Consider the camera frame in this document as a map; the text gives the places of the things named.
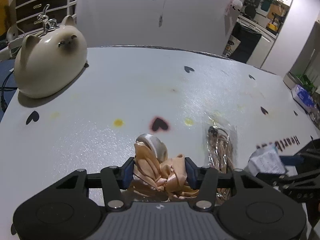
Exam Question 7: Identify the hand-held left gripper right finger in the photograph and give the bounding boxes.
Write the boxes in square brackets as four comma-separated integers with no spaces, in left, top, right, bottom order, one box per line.
[184,157,261,210]

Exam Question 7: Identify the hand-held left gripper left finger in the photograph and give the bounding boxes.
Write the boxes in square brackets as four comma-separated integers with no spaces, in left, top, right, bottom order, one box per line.
[54,157,137,212]

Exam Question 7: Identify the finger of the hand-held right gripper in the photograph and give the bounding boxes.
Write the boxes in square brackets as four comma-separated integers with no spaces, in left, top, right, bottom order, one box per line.
[255,170,320,203]
[279,138,320,167]

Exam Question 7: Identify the peach satin bow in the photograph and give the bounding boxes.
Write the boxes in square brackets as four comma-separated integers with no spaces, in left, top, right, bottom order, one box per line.
[129,133,201,202]

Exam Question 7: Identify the clear packet of beige hair ties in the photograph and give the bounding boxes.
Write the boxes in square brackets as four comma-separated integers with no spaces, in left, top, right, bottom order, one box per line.
[204,124,238,201]

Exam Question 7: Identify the blue tissue pack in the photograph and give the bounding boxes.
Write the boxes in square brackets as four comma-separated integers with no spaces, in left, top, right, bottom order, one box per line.
[291,84,316,111]

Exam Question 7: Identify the green plant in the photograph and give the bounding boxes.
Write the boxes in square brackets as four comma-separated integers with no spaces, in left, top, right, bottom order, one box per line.
[295,73,317,93]

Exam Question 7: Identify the grey tin can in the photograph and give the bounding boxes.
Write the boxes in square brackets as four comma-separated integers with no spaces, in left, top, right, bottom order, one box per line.
[283,71,301,89]

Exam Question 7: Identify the white kitchen base cabinet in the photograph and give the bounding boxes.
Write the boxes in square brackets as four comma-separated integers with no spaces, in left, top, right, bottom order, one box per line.
[246,21,278,69]

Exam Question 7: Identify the black bin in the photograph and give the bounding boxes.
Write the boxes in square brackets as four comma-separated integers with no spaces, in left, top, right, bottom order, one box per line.
[222,21,262,64]

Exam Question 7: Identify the printed tote bag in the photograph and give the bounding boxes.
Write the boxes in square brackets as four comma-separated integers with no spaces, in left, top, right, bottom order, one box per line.
[222,36,238,58]

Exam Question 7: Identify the cream ceramic cat figure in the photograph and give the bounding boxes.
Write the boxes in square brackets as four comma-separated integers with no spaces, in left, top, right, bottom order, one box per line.
[13,15,88,99]

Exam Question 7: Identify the white sheep plush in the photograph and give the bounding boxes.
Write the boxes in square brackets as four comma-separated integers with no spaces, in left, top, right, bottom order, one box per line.
[230,0,243,12]

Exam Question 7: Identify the silver metal ornament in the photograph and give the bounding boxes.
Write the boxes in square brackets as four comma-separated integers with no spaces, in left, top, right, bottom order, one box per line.
[37,4,58,34]

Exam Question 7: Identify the dark wooden drawer unit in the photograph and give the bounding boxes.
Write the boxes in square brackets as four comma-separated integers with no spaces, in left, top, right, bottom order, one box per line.
[15,0,79,31]

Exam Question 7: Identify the black power cable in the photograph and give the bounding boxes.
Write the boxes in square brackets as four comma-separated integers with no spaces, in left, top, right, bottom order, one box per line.
[0,68,18,112]

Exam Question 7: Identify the hanging white cable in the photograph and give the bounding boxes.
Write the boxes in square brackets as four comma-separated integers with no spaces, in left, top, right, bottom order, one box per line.
[157,0,173,28]

